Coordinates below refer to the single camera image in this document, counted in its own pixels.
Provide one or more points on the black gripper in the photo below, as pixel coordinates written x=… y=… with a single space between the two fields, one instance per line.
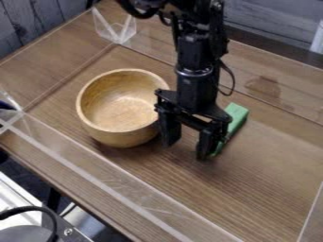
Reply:
x=190 y=105

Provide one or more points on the green rectangular block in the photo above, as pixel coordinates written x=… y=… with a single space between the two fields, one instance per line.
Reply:
x=239 y=114

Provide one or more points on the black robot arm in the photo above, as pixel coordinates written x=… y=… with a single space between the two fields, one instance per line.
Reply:
x=201 y=44

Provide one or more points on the brown wooden bowl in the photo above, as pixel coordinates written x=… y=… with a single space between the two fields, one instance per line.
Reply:
x=115 y=107

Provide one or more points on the black table leg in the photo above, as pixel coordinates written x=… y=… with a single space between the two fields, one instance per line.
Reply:
x=54 y=199

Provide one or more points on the clear acrylic front wall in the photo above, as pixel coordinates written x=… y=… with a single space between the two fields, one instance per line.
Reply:
x=114 y=195

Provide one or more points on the white post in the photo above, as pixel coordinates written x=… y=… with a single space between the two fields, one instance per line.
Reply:
x=317 y=43

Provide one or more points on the grey metal base plate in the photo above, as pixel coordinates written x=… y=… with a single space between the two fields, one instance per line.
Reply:
x=69 y=233

